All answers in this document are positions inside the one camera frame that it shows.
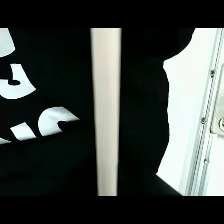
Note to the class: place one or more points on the pale beige bar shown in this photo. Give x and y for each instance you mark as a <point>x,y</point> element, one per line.
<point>106,116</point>

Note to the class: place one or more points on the silver frame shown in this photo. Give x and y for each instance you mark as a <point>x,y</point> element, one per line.
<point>203,133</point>

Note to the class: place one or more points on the black garment with white print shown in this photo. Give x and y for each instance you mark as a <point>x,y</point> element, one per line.
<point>50,160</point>

